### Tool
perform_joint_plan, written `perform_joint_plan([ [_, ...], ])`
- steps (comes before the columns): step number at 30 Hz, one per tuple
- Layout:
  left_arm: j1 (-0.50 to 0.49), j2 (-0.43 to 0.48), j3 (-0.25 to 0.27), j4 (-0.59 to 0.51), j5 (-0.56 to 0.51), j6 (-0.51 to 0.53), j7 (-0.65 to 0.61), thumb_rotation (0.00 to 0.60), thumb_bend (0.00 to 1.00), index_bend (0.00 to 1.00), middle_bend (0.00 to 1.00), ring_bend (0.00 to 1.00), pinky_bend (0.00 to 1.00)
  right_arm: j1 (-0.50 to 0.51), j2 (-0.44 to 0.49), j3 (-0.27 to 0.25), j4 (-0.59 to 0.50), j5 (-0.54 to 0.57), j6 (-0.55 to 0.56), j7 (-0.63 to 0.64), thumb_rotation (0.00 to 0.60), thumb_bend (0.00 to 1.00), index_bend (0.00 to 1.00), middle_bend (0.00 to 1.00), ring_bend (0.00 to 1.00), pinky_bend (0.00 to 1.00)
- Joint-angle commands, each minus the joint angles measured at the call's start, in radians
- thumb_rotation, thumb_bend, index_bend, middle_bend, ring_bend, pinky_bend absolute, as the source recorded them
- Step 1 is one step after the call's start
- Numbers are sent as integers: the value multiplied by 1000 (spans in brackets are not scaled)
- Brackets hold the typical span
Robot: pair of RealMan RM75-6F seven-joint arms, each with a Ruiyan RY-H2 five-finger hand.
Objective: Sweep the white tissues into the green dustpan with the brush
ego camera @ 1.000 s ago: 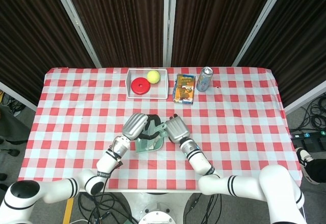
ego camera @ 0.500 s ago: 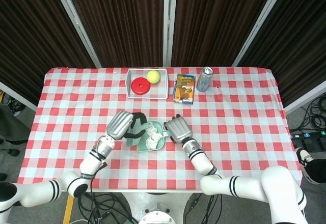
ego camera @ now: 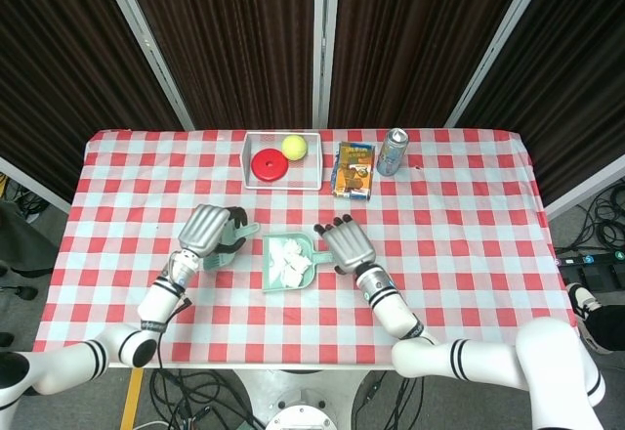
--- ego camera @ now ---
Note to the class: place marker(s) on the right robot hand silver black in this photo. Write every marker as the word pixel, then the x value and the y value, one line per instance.
pixel 349 246

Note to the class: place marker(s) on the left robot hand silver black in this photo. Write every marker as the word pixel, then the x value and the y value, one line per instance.
pixel 202 227

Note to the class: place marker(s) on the green plastic hand brush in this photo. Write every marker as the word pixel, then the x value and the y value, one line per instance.
pixel 215 261

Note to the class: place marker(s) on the green plastic dustpan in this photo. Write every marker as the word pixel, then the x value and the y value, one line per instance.
pixel 273 278

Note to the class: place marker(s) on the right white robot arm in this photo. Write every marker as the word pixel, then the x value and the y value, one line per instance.
pixel 478 356

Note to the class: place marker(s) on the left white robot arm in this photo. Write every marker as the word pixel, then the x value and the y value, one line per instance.
pixel 97 352

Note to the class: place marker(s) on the yellow tennis ball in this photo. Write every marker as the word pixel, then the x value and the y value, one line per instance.
pixel 294 148

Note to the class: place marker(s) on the orange blue snack packet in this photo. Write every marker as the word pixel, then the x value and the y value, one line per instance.
pixel 352 171

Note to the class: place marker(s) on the white rectangular tray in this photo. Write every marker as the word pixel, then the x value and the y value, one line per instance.
pixel 305 176

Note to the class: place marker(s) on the red white checkered tablecloth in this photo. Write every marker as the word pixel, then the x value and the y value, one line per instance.
pixel 312 322

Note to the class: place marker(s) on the red plastic disc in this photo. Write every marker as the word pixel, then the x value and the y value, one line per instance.
pixel 270 164

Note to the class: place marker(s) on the tall silver drink can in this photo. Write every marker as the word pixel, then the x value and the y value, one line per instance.
pixel 391 156

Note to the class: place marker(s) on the white low partition bar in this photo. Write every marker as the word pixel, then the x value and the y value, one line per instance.
pixel 34 183
pixel 586 188

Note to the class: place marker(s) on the dark brown curtain panel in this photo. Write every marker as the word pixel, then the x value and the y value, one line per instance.
pixel 581 83
pixel 234 44
pixel 54 83
pixel 415 44

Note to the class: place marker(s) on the white black sneaker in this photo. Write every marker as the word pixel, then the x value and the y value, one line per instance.
pixel 581 303

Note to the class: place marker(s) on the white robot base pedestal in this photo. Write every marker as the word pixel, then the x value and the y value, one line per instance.
pixel 303 400

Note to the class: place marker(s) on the white slanted partition post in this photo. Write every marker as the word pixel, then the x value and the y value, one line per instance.
pixel 146 44
pixel 498 44

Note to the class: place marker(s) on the white upright partition post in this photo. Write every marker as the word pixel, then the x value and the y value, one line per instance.
pixel 326 44

